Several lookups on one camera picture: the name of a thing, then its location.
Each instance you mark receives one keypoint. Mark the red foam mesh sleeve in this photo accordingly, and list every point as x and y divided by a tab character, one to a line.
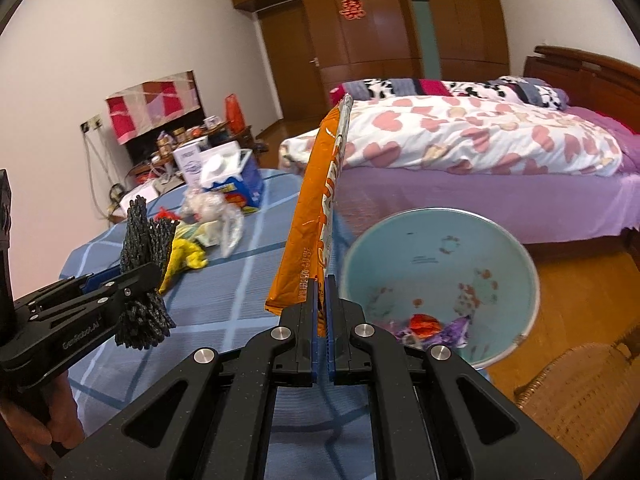
167	214

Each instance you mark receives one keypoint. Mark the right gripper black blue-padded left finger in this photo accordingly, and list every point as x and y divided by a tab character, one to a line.
210	417

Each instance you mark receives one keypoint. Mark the white printed paper carton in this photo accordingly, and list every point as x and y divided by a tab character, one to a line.
189	161

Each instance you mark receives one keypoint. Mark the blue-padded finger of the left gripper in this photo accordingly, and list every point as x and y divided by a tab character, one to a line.
96	280

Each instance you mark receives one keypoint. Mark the red plastic bag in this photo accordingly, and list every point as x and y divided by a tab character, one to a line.
234	114

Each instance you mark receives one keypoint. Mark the brown wooden door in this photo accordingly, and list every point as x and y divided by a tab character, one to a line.
292	60

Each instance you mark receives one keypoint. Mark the blue white milk carton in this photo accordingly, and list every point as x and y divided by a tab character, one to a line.
233	171

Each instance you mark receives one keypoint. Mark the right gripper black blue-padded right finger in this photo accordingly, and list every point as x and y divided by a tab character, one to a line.
432	415

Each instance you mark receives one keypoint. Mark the purple bed sheet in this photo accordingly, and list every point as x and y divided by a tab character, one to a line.
545	208

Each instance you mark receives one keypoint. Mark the purple snack wrapper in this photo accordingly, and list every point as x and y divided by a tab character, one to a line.
453	335

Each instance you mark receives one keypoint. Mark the blue plaid tablecloth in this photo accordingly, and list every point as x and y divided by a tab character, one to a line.
322	432

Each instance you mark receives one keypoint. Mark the brown wooden wardrobe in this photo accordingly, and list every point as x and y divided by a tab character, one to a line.
470	39

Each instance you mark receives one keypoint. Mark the red double happiness decoration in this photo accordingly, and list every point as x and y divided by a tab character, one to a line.
352	10

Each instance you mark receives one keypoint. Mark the yellow crumpled wrapper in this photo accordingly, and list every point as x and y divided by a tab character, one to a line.
185	255

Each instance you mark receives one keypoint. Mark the cloth-covered television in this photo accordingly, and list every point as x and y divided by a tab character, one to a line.
144	107

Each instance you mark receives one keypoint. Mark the pink heart pattern duvet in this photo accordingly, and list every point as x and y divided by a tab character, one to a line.
466	135

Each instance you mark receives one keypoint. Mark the wooden bed headboard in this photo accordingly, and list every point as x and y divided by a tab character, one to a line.
602	84

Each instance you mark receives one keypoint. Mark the wicker basket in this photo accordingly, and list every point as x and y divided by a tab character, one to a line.
585	399

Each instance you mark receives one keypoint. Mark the light blue trash bin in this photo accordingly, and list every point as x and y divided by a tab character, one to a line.
449	264

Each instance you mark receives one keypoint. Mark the wall power outlet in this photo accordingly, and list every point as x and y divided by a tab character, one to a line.
93	123

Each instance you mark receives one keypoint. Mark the clear yellow plastic bag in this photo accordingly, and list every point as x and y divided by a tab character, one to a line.
207	234

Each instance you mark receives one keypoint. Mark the cluttered wooden tv stand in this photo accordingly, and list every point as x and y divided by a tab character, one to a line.
161	164

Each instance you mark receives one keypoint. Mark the orange snack bag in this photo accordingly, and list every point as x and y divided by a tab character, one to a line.
307	251

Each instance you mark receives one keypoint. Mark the red snack wrapper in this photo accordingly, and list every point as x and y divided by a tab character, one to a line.
424	326

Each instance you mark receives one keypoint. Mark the crumpled clear plastic bag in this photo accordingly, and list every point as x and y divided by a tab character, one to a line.
207	206

